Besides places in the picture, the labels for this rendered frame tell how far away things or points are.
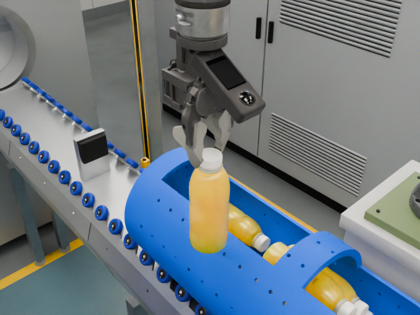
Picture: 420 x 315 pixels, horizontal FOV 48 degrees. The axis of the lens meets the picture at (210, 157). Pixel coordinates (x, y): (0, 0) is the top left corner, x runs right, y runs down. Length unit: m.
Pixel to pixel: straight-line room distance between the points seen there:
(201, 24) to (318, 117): 2.07
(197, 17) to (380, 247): 0.68
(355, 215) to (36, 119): 1.31
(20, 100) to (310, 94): 1.46
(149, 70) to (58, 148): 0.42
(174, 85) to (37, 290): 1.97
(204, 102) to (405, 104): 1.75
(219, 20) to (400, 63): 1.73
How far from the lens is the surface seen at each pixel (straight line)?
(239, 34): 2.90
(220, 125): 0.74
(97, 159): 1.57
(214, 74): 0.65
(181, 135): 0.74
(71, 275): 2.58
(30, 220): 2.48
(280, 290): 0.87
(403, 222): 1.11
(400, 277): 1.14
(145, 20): 1.66
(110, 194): 1.52
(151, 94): 1.77
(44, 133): 1.89
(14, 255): 2.78
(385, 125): 2.45
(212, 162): 0.74
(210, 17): 0.64
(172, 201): 1.03
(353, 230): 1.13
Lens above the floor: 1.87
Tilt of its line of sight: 35 degrees down
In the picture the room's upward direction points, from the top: straight up
